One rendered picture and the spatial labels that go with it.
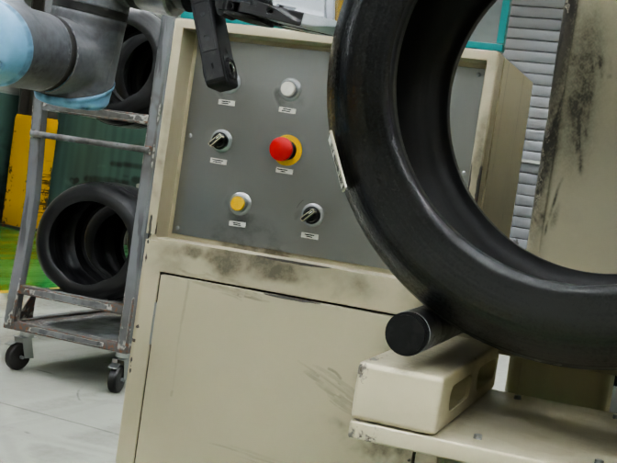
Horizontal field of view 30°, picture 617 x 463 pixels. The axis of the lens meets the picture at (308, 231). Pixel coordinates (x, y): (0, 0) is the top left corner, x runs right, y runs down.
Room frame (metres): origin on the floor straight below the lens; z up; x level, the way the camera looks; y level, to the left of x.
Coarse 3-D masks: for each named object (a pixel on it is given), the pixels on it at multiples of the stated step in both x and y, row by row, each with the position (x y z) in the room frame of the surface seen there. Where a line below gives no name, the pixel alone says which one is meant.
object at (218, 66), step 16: (192, 0) 1.32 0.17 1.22; (208, 0) 1.32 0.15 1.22; (208, 16) 1.32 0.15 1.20; (208, 32) 1.32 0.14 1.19; (224, 32) 1.34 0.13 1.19; (208, 48) 1.31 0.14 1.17; (224, 48) 1.33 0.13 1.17; (208, 64) 1.31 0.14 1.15; (224, 64) 1.32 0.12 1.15; (208, 80) 1.31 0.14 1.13; (224, 80) 1.31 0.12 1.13
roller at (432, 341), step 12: (408, 312) 1.14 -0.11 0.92; (420, 312) 1.15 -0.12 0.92; (432, 312) 1.19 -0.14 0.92; (396, 324) 1.14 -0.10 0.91; (408, 324) 1.14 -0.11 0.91; (420, 324) 1.13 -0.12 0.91; (432, 324) 1.16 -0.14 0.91; (444, 324) 1.21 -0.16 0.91; (396, 336) 1.14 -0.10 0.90; (408, 336) 1.14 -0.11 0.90; (420, 336) 1.13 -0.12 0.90; (432, 336) 1.15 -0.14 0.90; (444, 336) 1.22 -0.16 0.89; (396, 348) 1.14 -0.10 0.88; (408, 348) 1.13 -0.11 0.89; (420, 348) 1.13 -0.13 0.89
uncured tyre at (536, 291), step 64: (384, 0) 1.16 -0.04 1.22; (448, 0) 1.40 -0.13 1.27; (384, 64) 1.15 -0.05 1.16; (448, 64) 1.41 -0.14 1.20; (384, 128) 1.15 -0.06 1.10; (448, 128) 1.42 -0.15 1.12; (384, 192) 1.15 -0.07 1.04; (448, 192) 1.40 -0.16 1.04; (384, 256) 1.18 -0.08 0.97; (448, 256) 1.12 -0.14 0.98; (512, 256) 1.37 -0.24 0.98; (448, 320) 1.16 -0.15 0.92; (512, 320) 1.11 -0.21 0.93; (576, 320) 1.09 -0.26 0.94
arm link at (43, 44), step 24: (0, 0) 1.23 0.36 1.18; (0, 24) 1.21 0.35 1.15; (24, 24) 1.23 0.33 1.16; (48, 24) 1.28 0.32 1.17; (0, 48) 1.21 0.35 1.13; (24, 48) 1.23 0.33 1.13; (48, 48) 1.27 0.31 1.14; (72, 48) 1.31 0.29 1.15; (0, 72) 1.22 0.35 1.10; (24, 72) 1.24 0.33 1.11; (48, 72) 1.28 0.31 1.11
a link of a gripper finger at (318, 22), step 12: (276, 0) 1.29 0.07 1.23; (288, 0) 1.29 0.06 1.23; (300, 0) 1.28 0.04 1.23; (312, 0) 1.28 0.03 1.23; (324, 0) 1.28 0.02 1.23; (312, 12) 1.28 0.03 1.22; (324, 12) 1.28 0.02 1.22; (288, 24) 1.29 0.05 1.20; (312, 24) 1.27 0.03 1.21; (324, 24) 1.27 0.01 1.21
